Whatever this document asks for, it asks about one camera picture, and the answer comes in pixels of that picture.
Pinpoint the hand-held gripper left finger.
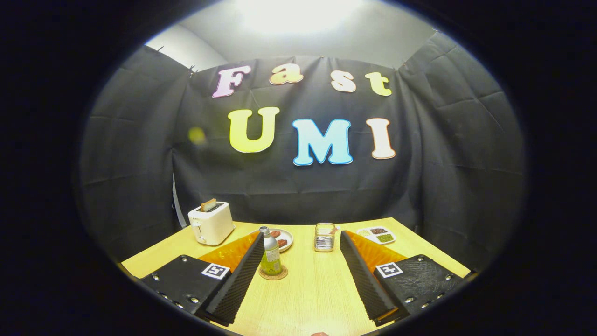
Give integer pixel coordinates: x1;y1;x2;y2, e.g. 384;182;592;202
140;231;265;326

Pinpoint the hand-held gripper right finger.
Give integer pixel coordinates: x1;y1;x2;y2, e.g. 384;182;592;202
339;230;467;327

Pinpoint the silver juice bottle green label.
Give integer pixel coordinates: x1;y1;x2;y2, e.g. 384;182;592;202
259;226;282;276

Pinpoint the round wooden coaster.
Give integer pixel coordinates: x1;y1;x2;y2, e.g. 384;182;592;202
259;265;289;280

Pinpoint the white divided dish with beans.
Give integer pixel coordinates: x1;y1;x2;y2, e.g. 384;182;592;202
357;226;396;245

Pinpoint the wooden table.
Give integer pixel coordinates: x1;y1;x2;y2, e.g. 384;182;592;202
121;217;472;336

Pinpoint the white toaster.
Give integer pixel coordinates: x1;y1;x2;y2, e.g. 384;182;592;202
187;201;236;246

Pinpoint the round white plate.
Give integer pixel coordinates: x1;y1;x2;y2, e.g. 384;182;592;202
252;228;294;252

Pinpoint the metal wire holder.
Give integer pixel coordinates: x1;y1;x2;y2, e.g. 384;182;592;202
314;223;336;252

